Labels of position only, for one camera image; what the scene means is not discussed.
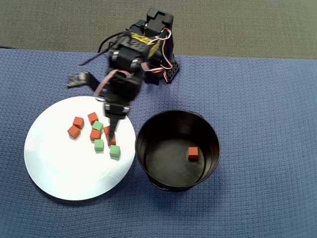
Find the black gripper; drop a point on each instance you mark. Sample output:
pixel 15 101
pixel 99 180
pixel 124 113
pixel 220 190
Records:
pixel 115 110

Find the red cube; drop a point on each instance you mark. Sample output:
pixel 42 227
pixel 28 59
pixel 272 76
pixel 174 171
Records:
pixel 95 135
pixel 193 152
pixel 92 118
pixel 105 130
pixel 114 142
pixel 73 131
pixel 78 122

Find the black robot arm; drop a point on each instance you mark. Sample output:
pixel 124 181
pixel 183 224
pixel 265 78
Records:
pixel 158 24

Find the white round plate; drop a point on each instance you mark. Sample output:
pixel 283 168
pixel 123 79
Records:
pixel 62 168

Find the green cube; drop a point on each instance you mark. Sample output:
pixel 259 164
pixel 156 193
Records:
pixel 114 151
pixel 97 126
pixel 99 145

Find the black metal bucket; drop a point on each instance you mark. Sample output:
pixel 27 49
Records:
pixel 173 171

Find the blue woven tablecloth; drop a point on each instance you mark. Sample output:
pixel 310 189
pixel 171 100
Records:
pixel 247 124

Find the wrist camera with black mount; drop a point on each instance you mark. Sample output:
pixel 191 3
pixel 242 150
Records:
pixel 76 79

